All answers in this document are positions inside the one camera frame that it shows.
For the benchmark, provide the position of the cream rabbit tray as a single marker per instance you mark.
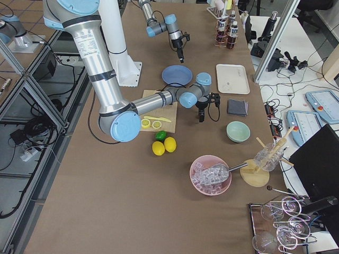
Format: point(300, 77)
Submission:
point(232, 79)

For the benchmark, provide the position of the lemon half right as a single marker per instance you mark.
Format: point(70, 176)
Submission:
point(156, 124)

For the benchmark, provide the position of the dark tea bottle middle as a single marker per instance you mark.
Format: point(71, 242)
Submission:
point(221, 31)

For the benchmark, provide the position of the black thermos bottle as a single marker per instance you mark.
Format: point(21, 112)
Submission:
point(270, 24)

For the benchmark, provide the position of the green bowl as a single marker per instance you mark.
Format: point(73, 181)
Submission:
point(238, 131)

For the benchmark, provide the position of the wooden cutting board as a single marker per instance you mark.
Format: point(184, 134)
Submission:
point(169, 112)

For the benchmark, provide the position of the teach pendant far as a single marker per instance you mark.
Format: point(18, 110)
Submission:
point(325, 103)

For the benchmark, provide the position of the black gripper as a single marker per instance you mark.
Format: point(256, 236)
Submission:
point(202, 105)
point(176, 43)

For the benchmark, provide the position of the grey folded cloth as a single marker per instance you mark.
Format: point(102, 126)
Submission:
point(239, 108)

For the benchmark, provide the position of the metal ice scoop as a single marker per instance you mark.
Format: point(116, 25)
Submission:
point(221, 172)

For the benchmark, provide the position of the dark tea bottle back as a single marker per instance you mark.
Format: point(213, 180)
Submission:
point(232, 17)

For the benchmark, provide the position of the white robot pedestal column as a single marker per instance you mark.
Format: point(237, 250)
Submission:
point(127, 70)

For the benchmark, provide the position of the clear glass mug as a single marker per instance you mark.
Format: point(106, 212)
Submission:
point(268, 158)

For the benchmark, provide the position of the yellow lemon near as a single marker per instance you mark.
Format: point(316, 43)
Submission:
point(158, 148)

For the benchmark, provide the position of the wooden cup tree stand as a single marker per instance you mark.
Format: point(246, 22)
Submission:
point(253, 174)

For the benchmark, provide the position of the green lime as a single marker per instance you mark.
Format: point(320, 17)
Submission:
point(161, 135)

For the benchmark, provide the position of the wine glass rack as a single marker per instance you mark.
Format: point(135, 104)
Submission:
point(279, 226)

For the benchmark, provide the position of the pink cup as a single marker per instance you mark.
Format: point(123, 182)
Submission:
point(219, 4)

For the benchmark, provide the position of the teach pendant near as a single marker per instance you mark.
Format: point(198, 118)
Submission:
point(306, 123)

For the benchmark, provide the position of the dark tea bottle front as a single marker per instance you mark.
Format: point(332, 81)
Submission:
point(233, 31)

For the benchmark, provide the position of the pink bowl with ice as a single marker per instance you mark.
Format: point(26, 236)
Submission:
point(200, 176)

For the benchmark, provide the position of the aluminium frame post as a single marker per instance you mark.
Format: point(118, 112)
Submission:
point(277, 34)

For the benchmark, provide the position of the lemon half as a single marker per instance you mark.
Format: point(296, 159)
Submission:
point(156, 124)
point(145, 123)

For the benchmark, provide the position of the yellow plastic knife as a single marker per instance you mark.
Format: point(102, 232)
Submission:
point(157, 118)

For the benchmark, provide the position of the lemon half left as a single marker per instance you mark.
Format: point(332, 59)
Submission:
point(145, 123)

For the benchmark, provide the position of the black monitor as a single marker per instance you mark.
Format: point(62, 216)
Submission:
point(316, 164)

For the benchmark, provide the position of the teach pendant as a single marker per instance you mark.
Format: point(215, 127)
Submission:
point(325, 103)
point(306, 123)

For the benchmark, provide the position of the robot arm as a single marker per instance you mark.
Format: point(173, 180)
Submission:
point(98, 34)
point(158, 24)

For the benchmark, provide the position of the dark tea bottle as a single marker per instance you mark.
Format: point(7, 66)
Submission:
point(233, 31)
point(221, 31)
point(232, 17)

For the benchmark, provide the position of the blue plate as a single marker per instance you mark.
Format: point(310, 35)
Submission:
point(177, 75)

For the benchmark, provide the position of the copper wire bottle rack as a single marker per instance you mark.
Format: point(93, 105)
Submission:
point(227, 31)

